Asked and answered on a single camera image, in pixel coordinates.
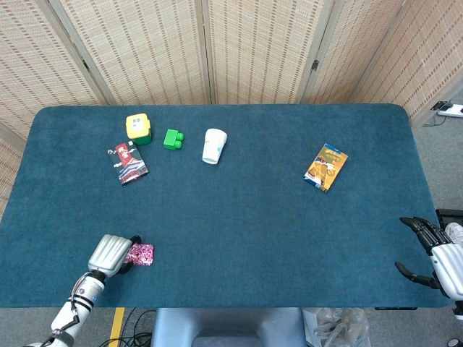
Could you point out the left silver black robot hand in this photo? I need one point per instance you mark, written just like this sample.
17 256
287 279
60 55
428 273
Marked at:
108 254

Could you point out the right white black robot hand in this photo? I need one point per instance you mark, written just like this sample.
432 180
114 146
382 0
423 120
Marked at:
448 267

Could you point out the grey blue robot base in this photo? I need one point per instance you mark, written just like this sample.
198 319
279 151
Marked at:
228 325

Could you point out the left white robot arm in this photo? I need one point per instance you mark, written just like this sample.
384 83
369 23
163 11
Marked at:
77 300

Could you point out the white rounded object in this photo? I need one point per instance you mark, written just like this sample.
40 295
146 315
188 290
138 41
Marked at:
456 229

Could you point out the black table control panel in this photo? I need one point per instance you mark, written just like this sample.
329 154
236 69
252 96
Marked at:
396 308

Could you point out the clear plastic bag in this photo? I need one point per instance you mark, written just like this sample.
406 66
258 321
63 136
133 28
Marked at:
340 327

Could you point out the green toy building brick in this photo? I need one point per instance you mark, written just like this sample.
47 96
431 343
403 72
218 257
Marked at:
169 139

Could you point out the green bin with yellow lid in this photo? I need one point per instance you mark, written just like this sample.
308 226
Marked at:
137 126

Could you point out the blue felt table cover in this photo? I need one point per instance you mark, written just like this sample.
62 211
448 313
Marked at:
253 217

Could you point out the white paper cup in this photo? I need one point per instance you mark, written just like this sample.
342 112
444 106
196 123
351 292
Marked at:
214 144

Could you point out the white power strip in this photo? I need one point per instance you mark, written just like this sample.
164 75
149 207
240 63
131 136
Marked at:
454 110

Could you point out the yellow blue snack box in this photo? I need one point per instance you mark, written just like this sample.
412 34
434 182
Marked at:
325 168

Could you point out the black power plug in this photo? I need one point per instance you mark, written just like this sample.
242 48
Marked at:
439 105

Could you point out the black screen hinge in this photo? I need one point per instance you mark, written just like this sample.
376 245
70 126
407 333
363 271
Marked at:
85 65
315 65

